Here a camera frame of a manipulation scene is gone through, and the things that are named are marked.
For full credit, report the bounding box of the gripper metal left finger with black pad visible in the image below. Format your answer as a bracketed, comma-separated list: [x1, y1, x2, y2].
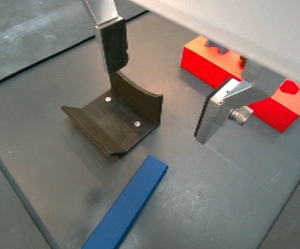
[80, 0, 127, 74]

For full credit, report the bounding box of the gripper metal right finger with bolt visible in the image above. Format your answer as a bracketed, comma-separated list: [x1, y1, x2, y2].
[194, 61, 285, 144]

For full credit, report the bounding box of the blue rectangular block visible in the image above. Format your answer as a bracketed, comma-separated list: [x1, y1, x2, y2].
[80, 156, 169, 249]

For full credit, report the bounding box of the red shape-sorting board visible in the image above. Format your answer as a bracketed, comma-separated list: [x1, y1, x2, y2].
[179, 35, 300, 133]

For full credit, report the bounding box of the black curved fixture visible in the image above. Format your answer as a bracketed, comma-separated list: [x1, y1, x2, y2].
[62, 72, 163, 156]

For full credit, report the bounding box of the brown peg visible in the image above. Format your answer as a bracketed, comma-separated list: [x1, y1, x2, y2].
[239, 55, 247, 68]

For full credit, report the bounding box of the light blue peg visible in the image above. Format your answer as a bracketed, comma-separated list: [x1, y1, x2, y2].
[206, 40, 229, 54]

